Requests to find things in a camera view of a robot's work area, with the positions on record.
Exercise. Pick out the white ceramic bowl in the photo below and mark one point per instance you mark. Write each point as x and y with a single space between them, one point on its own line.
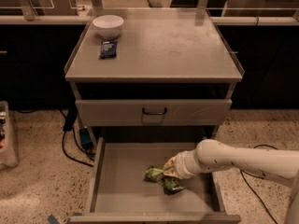
108 26

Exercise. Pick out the dark blue snack packet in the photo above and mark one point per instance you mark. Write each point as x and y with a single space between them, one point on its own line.
108 49

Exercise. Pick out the clear plastic storage bin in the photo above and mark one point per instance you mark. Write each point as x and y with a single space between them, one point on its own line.
9 141

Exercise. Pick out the blue power adapter box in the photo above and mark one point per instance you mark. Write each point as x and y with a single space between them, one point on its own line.
85 138

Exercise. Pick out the closed grey top drawer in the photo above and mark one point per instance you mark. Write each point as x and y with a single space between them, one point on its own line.
129 112

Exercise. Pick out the grey drawer cabinet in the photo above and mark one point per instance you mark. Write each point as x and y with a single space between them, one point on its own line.
162 54

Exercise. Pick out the black drawer handle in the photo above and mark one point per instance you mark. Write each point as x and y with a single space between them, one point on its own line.
154 113

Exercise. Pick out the green jalapeno chip bag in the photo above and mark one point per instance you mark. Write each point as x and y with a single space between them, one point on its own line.
168 183

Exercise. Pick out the blue tape on floor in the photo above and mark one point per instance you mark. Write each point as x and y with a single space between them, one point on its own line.
53 220

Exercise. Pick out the open grey middle drawer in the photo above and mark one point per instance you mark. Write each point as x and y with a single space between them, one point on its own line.
119 193

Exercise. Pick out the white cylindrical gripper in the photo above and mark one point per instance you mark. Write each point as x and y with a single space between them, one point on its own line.
179 165

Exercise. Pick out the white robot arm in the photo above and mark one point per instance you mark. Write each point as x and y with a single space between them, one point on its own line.
280 166

